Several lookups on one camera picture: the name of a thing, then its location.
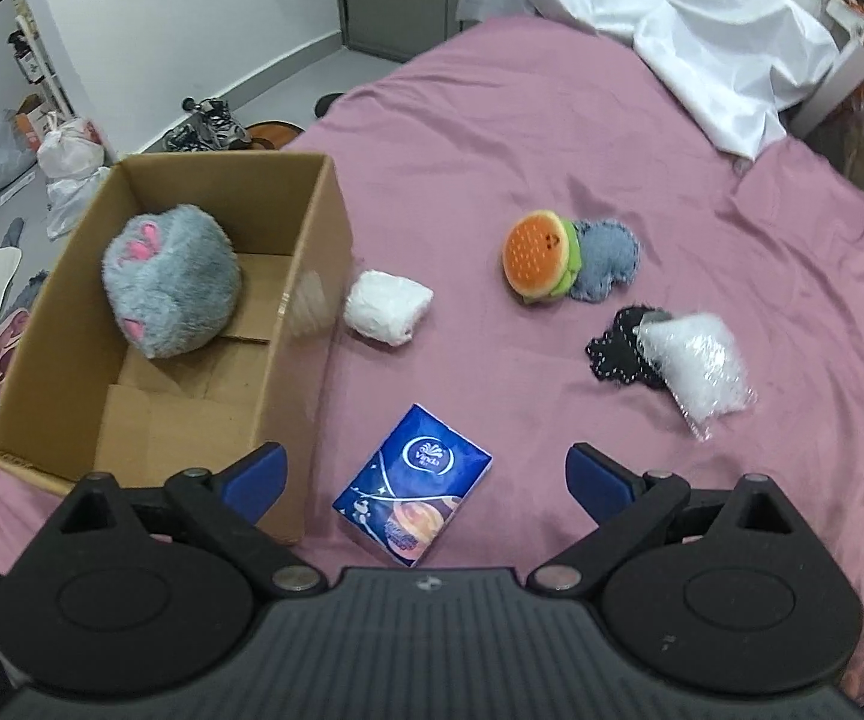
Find white desk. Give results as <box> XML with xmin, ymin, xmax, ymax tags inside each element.
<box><xmin>788</xmin><ymin>0</ymin><xmax>864</xmax><ymax>226</ymax></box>

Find white draped sheet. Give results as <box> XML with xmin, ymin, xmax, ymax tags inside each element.
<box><xmin>514</xmin><ymin>0</ymin><xmax>842</xmax><ymax>163</ymax></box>

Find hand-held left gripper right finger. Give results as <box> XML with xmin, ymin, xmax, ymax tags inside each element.
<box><xmin>528</xmin><ymin>444</ymin><xmax>804</xmax><ymax>601</ymax></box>

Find clear bag white stuffing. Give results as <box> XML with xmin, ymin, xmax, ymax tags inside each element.
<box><xmin>638</xmin><ymin>313</ymin><xmax>757</xmax><ymax>442</ymax></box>

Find orange burger plush toy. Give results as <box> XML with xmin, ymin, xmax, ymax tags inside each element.
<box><xmin>503</xmin><ymin>210</ymin><xmax>581</xmax><ymax>305</ymax></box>

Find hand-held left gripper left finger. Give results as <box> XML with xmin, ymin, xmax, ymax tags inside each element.
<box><xmin>64</xmin><ymin>444</ymin><xmax>328</xmax><ymax>599</ymax></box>

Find grey fuzzy cloth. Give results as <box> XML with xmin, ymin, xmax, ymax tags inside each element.
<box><xmin>16</xmin><ymin>270</ymin><xmax>50</xmax><ymax>310</ymax></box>

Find brown cardboard box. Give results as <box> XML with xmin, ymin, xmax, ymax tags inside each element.
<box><xmin>0</xmin><ymin>152</ymin><xmax>356</xmax><ymax>545</ymax></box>

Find pink bed sheet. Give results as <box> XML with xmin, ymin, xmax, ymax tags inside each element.
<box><xmin>0</xmin><ymin>15</ymin><xmax>864</xmax><ymax>706</ymax></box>

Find black dotted cloth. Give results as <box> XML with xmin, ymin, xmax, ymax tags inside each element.
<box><xmin>586</xmin><ymin>305</ymin><xmax>677</xmax><ymax>391</ymax></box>

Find brown floor mat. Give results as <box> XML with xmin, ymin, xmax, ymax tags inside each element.
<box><xmin>244</xmin><ymin>120</ymin><xmax>305</xmax><ymax>154</ymax></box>

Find white soft packet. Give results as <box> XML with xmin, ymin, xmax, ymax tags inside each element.
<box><xmin>343</xmin><ymin>270</ymin><xmax>434</xmax><ymax>348</ymax></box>

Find orange carton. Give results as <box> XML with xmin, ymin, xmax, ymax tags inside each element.
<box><xmin>14</xmin><ymin>94</ymin><xmax>50</xmax><ymax>143</ymax></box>

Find grey plush toy pink paws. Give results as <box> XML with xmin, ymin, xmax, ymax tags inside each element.
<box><xmin>102</xmin><ymin>206</ymin><xmax>243</xmax><ymax>359</ymax></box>

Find white plastic bag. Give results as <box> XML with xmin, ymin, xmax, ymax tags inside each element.
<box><xmin>46</xmin><ymin>165</ymin><xmax>113</xmax><ymax>241</ymax></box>
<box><xmin>37</xmin><ymin>116</ymin><xmax>107</xmax><ymax>181</ymax></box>

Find blue-grey felt toy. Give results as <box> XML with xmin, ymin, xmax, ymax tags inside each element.
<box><xmin>567</xmin><ymin>217</ymin><xmax>641</xmax><ymax>305</ymax></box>

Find black bottle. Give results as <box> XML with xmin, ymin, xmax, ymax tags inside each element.
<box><xmin>8</xmin><ymin>30</ymin><xmax>37</xmax><ymax>83</ymax></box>

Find blue tissue packet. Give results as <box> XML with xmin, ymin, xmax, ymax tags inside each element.
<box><xmin>332</xmin><ymin>403</ymin><xmax>493</xmax><ymax>569</ymax></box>

